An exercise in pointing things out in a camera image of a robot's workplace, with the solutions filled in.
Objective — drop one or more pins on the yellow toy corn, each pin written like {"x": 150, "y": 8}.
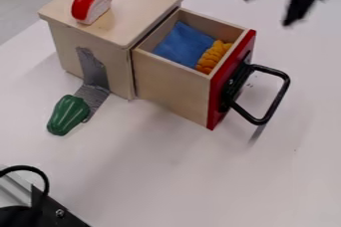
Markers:
{"x": 213, "y": 56}

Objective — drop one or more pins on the cabinet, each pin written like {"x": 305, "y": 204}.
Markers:
{"x": 116, "y": 18}

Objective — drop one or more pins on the red and white toy cheese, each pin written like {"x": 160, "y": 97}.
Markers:
{"x": 91, "y": 4}

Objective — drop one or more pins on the drawer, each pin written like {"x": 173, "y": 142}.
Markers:
{"x": 195, "y": 78}

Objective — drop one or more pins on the blue cloth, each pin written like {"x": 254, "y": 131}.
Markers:
{"x": 184, "y": 44}

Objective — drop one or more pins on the green toy pepper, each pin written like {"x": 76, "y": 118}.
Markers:
{"x": 66, "y": 115}

